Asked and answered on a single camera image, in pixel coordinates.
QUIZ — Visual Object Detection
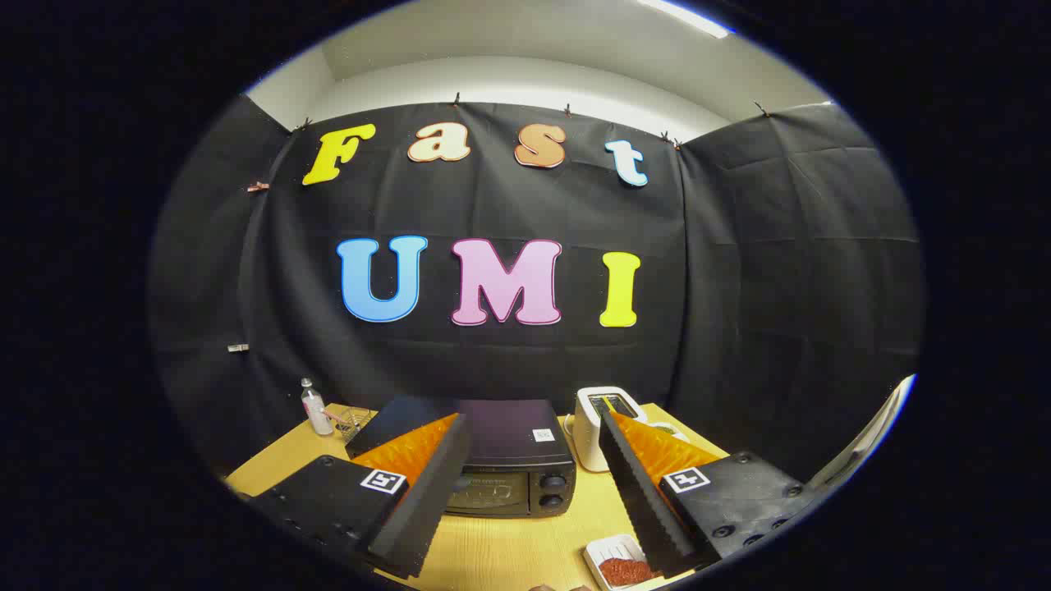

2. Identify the small wire basket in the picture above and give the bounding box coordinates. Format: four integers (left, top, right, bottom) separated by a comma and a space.
324, 404, 374, 441

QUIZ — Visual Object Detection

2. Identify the red meat slice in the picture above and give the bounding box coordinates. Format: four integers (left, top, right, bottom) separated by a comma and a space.
599, 557, 658, 587

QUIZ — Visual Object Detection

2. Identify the clear plastic bottle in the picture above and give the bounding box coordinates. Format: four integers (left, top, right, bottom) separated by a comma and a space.
300, 378, 335, 437

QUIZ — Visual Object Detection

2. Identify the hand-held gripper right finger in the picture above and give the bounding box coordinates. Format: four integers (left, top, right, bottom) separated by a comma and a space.
598, 409, 818, 580

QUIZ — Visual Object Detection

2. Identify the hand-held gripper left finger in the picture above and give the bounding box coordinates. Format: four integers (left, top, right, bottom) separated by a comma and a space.
246, 413, 473, 580

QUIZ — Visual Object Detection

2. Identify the black toaster oven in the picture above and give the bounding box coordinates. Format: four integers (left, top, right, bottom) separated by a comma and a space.
345, 396, 577, 520

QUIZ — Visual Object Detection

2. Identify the white food tray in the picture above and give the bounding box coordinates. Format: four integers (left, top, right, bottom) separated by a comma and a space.
583, 534, 666, 591

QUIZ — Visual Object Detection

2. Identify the white pop-up toaster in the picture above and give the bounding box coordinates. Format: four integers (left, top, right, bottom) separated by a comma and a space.
572, 386, 649, 474

